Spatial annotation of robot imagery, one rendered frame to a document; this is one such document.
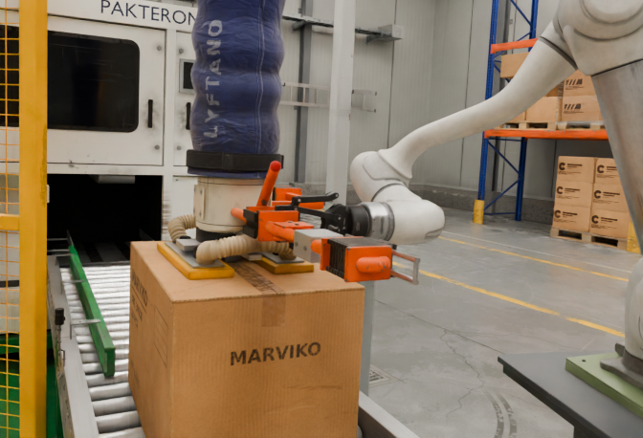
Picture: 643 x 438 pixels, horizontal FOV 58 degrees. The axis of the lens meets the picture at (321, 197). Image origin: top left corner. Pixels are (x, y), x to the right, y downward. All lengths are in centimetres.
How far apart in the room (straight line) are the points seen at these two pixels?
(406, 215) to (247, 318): 41
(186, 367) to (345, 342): 33
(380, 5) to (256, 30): 1127
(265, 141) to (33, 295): 79
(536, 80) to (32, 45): 123
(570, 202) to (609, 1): 826
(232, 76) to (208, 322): 53
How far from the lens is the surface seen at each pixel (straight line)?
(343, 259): 84
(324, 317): 120
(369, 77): 1221
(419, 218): 128
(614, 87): 110
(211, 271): 124
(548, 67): 125
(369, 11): 1237
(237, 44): 131
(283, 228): 104
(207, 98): 132
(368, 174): 137
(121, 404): 168
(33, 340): 178
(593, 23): 104
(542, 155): 1117
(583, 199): 914
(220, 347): 114
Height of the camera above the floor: 125
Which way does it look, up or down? 5 degrees down
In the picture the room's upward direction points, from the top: 3 degrees clockwise
